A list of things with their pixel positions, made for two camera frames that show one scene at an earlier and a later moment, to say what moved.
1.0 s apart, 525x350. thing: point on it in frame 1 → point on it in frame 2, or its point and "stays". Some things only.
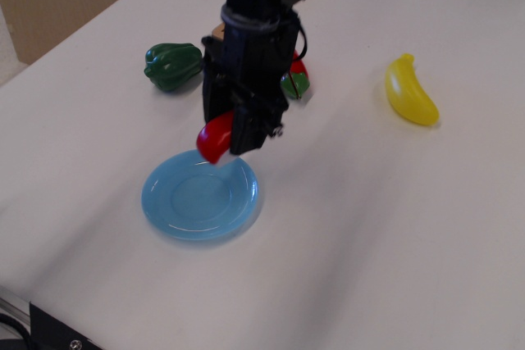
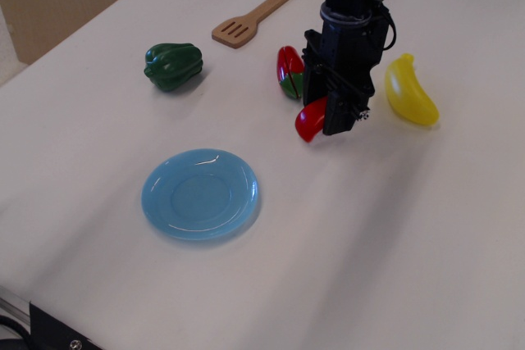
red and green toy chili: (297, 80) stays
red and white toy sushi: (214, 138) → (310, 120)
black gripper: (249, 72) → (340, 63)
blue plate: (190, 197) stays
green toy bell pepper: (171, 65) stays
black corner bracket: (48, 333) stays
